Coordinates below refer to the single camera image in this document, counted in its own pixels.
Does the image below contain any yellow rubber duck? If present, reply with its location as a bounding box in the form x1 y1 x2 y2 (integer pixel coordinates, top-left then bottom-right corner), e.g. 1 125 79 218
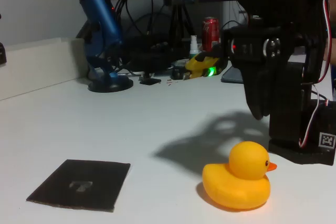
202 141 278 211

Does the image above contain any black cardboard square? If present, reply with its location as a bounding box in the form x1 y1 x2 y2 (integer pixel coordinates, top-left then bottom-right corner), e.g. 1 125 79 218
26 159 131 213

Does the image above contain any person's left hand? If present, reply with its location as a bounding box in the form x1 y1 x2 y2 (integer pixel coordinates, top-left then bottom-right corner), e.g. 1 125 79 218
323 40 336 66

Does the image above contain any dark grey laptop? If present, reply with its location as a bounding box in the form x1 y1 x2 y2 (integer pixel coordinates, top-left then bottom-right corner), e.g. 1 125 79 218
221 65 245 84

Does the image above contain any red soda can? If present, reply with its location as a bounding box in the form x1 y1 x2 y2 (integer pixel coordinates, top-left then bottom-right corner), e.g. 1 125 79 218
202 16 221 52

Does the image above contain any white green spray bottle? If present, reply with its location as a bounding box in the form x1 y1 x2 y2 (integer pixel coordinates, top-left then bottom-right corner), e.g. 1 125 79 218
188 35 200 61

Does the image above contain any small black cube device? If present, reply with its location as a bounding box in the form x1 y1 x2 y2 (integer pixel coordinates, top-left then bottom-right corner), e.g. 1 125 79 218
170 66 186 80

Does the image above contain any white fiducial marker tag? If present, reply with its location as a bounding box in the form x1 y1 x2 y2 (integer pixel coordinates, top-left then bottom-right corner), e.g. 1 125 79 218
318 132 336 149

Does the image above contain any black electronic desk equipment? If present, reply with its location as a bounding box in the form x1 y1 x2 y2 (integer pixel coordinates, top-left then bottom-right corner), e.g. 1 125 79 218
122 34 191 74

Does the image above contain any small black flat stand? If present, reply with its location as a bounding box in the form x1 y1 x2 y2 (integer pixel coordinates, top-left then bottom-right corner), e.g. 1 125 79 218
139 71 162 86

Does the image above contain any blue desktop microphone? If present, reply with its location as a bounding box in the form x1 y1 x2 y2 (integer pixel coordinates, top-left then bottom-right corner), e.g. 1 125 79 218
74 0 134 93

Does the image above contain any white box ledge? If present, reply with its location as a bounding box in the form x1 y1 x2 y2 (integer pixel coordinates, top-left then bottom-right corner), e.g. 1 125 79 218
0 37 89 101

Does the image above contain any black object at table edge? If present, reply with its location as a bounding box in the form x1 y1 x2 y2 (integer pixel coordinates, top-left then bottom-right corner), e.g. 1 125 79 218
0 42 7 65

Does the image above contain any black hanging cable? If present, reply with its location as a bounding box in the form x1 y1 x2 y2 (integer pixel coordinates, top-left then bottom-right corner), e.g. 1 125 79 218
145 0 155 36

